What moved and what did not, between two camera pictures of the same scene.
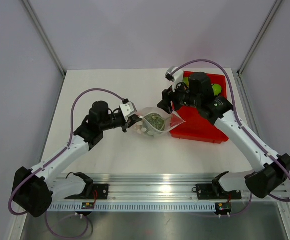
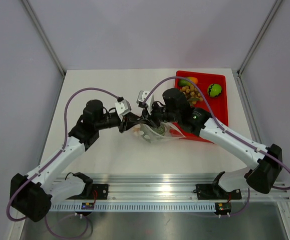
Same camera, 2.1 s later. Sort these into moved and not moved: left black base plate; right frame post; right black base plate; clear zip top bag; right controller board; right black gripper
Moved: right black gripper; clear zip top bag
Not moved: right black base plate; left black base plate; right frame post; right controller board
